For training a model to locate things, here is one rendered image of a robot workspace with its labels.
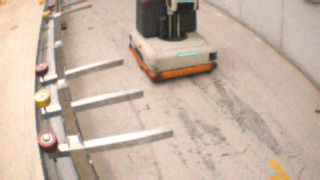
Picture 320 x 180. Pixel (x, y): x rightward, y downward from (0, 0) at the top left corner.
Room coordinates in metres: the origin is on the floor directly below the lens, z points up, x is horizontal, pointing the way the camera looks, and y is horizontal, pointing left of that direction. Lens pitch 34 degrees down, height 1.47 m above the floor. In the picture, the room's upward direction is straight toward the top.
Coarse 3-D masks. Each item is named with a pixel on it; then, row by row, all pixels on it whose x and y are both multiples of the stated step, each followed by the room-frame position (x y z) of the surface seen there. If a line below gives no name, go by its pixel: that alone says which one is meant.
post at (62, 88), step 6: (60, 84) 0.57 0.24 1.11; (66, 84) 0.58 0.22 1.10; (60, 90) 0.56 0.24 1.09; (66, 90) 0.57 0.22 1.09; (60, 96) 0.56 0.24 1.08; (66, 96) 0.57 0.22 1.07; (60, 102) 0.56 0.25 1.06; (66, 102) 0.57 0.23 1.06; (66, 108) 0.57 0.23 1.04; (66, 114) 0.56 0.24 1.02; (72, 114) 0.57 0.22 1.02; (66, 120) 0.56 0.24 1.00; (72, 120) 0.57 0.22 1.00; (66, 126) 0.56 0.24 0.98; (72, 126) 0.57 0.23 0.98; (72, 132) 0.57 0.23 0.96
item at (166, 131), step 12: (144, 132) 0.71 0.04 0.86; (156, 132) 0.71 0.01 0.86; (168, 132) 0.71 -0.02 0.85; (84, 144) 0.63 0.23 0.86; (96, 144) 0.64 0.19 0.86; (108, 144) 0.64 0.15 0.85; (120, 144) 0.66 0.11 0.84; (132, 144) 0.67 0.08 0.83; (48, 156) 0.56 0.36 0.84; (60, 156) 0.58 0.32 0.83
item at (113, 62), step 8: (120, 56) 1.21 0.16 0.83; (96, 64) 1.15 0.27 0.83; (104, 64) 1.15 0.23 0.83; (112, 64) 1.17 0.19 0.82; (120, 64) 1.18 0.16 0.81; (72, 72) 1.09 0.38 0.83; (80, 72) 1.11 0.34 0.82; (88, 72) 1.12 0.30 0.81; (48, 80) 1.04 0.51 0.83; (56, 80) 1.06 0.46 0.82
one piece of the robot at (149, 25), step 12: (144, 0) 2.57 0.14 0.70; (156, 0) 2.62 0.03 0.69; (144, 12) 2.57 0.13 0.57; (156, 12) 2.60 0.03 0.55; (192, 12) 2.73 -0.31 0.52; (144, 24) 2.57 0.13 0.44; (156, 24) 2.60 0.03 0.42; (168, 24) 2.60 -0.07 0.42; (180, 24) 2.68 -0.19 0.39; (192, 24) 2.73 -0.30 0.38; (144, 36) 2.57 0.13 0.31; (168, 36) 2.60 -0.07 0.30; (180, 36) 2.65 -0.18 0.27
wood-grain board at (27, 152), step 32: (32, 0) 2.71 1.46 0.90; (0, 32) 1.72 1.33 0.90; (32, 32) 1.55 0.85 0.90; (0, 64) 1.12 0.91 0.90; (32, 64) 1.08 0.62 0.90; (0, 96) 0.80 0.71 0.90; (32, 96) 0.81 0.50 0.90; (0, 128) 0.59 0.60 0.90; (32, 128) 0.62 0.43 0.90; (0, 160) 0.43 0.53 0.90; (32, 160) 0.47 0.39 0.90
